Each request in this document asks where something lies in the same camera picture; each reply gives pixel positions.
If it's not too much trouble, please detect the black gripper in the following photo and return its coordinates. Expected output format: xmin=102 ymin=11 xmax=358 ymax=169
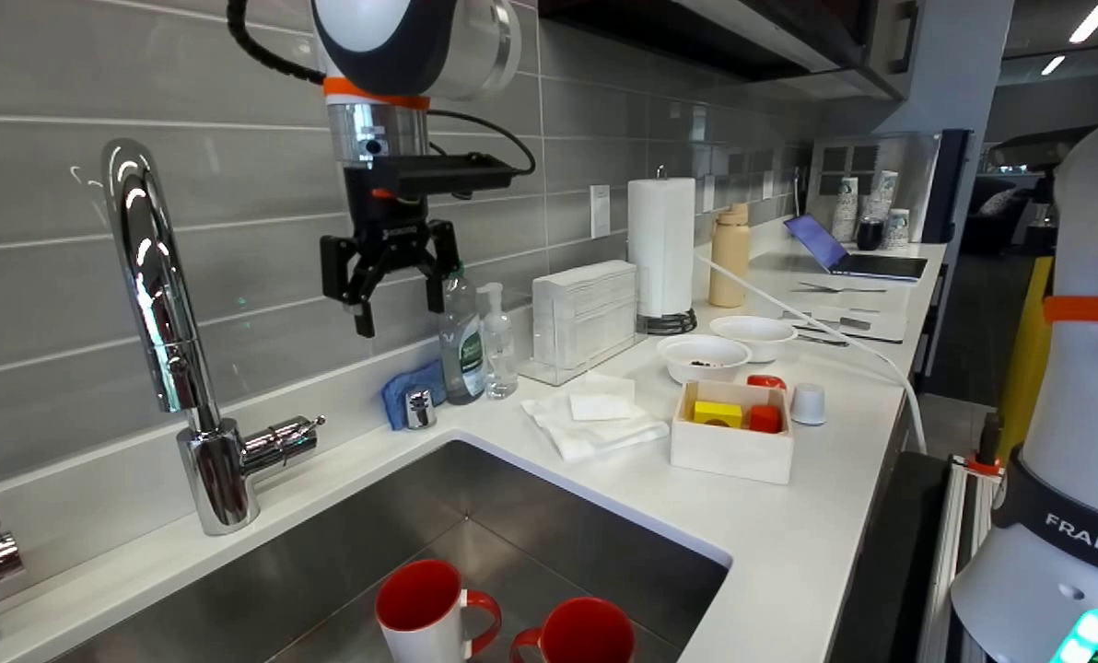
xmin=321 ymin=169 xmax=456 ymax=340

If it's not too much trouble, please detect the chrome kitchen tap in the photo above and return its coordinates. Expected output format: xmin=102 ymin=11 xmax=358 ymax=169
xmin=102 ymin=141 xmax=321 ymax=536

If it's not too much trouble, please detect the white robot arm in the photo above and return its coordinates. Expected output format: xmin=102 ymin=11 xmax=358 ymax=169
xmin=309 ymin=0 xmax=525 ymax=340

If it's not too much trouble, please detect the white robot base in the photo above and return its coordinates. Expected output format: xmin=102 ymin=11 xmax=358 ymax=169
xmin=952 ymin=128 xmax=1098 ymax=663

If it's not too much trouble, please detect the green dish soap bottle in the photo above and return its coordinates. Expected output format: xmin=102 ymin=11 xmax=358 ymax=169
xmin=440 ymin=271 xmax=485 ymax=405

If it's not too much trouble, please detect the clear sanitizer bottle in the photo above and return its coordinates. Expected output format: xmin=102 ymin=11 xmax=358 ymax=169
xmin=481 ymin=282 xmax=515 ymax=401

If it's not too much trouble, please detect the white napkin stack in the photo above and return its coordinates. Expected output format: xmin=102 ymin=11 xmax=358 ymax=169
xmin=532 ymin=261 xmax=639 ymax=375

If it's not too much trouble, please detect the white folded cloth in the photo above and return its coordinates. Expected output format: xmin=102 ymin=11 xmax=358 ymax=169
xmin=525 ymin=371 xmax=662 ymax=465

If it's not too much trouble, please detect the black paper towel holder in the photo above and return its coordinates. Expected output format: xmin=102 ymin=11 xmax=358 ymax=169
xmin=639 ymin=308 xmax=698 ymax=333

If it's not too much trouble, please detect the stainless steel sink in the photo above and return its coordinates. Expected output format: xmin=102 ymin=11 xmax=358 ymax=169
xmin=48 ymin=434 xmax=735 ymax=663

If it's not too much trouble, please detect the paper towel roll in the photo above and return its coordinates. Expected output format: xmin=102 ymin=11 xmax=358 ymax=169
xmin=625 ymin=178 xmax=698 ymax=317

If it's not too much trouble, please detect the red white mug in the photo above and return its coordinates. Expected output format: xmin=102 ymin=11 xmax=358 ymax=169
xmin=374 ymin=561 xmax=506 ymax=663
xmin=511 ymin=595 xmax=639 ymax=663

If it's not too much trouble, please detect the tan bottle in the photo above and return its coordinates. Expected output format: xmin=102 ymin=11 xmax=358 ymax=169
xmin=710 ymin=201 xmax=748 ymax=308

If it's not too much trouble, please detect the yellow block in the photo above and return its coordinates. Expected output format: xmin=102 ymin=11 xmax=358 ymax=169
xmin=692 ymin=397 xmax=748 ymax=427

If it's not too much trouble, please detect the small red item in box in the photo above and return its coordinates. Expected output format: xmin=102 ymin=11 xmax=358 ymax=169
xmin=743 ymin=405 xmax=786 ymax=434

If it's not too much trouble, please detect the small white cup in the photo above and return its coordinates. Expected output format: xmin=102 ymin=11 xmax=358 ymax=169
xmin=788 ymin=383 xmax=829 ymax=427

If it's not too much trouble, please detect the blue laptop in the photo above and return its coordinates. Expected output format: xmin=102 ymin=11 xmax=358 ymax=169
xmin=786 ymin=217 xmax=926 ymax=279

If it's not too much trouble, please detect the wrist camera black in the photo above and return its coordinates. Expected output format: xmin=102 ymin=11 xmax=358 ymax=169
xmin=374 ymin=150 xmax=515 ymax=198

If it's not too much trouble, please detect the white cable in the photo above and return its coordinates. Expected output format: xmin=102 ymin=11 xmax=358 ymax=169
xmin=692 ymin=251 xmax=932 ymax=455

